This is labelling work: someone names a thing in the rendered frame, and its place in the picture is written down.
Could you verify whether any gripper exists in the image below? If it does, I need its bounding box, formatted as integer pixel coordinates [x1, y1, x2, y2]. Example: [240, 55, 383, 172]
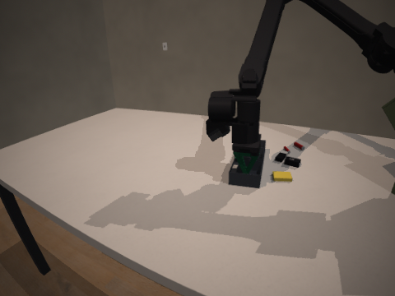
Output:
[232, 120, 261, 174]

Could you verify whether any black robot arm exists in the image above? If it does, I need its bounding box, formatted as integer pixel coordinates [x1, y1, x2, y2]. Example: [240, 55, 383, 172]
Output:
[206, 0, 395, 144]

